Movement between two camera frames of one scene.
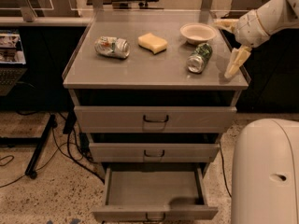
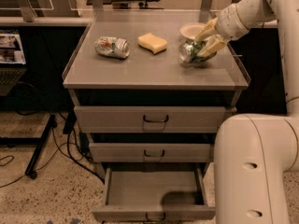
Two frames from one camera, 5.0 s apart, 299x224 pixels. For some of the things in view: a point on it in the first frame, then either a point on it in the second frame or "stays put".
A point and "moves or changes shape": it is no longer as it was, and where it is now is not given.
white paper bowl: (197, 33) stays put
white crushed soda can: (112, 47) stays put
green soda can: (197, 61) moves or changes shape
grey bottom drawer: (154, 194) stays put
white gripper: (249, 29) to (229, 22)
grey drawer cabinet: (149, 91) stays put
